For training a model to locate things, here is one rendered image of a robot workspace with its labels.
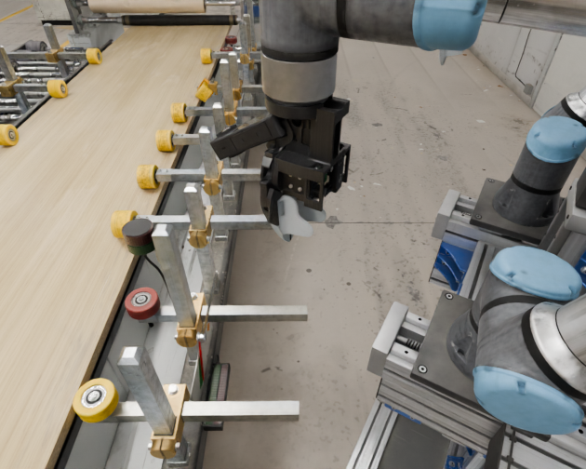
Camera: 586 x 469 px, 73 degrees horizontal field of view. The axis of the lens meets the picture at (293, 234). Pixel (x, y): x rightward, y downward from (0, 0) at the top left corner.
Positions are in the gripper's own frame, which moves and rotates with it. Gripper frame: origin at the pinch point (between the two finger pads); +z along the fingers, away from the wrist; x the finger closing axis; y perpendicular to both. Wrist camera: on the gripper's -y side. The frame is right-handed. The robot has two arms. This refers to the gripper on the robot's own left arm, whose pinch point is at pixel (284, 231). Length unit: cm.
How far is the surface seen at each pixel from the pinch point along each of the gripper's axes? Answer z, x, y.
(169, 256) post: 20.7, 1.9, -28.7
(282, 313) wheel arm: 46, 17, -12
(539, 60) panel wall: 90, 428, 28
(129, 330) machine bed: 58, -1, -51
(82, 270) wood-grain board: 42, 0, -64
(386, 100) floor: 132, 360, -95
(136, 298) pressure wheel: 42, 0, -44
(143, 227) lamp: 14.4, 1.1, -33.2
